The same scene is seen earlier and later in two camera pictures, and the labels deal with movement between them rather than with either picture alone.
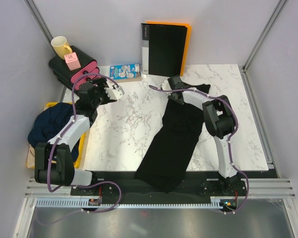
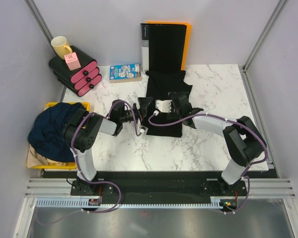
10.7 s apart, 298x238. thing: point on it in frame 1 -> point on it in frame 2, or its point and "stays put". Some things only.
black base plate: x=129 y=184 stays put
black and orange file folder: x=164 y=48 stays put
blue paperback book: x=125 y=71 stays put
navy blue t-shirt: x=49 y=122 stays put
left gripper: x=101 y=84 -> x=144 y=103
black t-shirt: x=162 y=162 -> x=161 y=86
